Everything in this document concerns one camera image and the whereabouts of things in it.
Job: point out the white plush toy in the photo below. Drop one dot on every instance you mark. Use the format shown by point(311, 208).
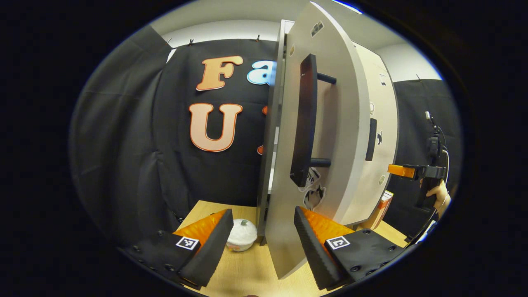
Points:
point(243, 235)

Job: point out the white shoe cabinet door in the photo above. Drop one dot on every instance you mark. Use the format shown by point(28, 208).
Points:
point(390, 107)
point(346, 144)

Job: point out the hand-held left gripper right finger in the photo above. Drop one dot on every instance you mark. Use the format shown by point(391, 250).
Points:
point(313, 251)

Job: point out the orange white cardboard box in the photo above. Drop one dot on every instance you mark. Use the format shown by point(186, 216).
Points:
point(381, 210)

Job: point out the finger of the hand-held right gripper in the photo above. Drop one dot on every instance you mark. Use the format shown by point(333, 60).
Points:
point(400, 170)

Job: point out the ceiling light panel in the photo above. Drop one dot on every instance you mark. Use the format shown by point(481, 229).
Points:
point(348, 5)

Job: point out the white grey shoe cabinet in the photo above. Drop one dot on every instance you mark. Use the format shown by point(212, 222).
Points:
point(267, 165)

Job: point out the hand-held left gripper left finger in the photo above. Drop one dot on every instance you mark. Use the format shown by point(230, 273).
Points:
point(214, 251)

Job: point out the black backdrop cloth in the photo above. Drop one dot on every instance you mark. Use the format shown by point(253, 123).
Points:
point(123, 144)

